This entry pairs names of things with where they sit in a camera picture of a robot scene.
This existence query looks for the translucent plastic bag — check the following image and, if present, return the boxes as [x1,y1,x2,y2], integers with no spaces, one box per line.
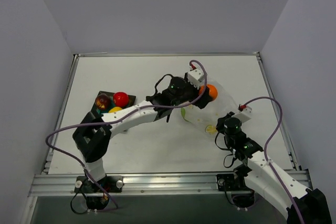
[181,77,238,137]

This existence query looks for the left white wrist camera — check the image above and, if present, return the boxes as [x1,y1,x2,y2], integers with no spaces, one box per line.
[186,68,205,89]

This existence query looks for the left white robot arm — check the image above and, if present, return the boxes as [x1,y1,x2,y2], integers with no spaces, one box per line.
[72,77,214,192]

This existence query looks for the teal rectangular tray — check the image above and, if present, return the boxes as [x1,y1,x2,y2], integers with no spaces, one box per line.
[91,91,137,115]

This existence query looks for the aluminium front rail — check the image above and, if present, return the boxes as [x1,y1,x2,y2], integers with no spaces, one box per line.
[27,170,313,197]

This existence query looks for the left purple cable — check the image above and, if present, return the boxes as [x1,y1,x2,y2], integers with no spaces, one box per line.
[46,60,209,213]

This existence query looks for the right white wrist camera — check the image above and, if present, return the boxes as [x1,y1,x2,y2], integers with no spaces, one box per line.
[233,105,253,124]

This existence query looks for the orange fake fruit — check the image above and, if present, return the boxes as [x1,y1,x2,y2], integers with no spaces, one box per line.
[198,84,218,102]

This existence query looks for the red fake apple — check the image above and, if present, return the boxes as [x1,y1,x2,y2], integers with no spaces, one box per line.
[113,92,129,108]

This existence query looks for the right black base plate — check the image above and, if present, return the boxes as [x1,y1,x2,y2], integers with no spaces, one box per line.
[216,173,263,192]

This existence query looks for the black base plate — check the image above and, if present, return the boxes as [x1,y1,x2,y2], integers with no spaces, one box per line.
[74,175,124,194]
[216,173,263,192]

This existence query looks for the purple cable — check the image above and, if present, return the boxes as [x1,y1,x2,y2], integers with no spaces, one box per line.
[240,97,307,224]
[46,60,209,213]

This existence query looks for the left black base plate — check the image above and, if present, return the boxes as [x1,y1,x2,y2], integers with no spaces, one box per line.
[74,175,124,194]

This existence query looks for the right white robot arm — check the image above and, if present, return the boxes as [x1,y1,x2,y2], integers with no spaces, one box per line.
[216,114,332,223]

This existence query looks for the dark brown fake fruit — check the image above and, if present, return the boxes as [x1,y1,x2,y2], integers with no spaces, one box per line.
[95,93,111,111]

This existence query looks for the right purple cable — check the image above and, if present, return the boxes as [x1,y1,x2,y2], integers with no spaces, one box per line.
[240,97,307,224]

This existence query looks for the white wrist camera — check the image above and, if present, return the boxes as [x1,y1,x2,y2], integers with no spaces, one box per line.
[233,105,253,124]
[186,68,205,89]

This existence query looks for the yellow fake pear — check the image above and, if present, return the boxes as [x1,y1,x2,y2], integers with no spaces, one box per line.
[108,106,123,113]

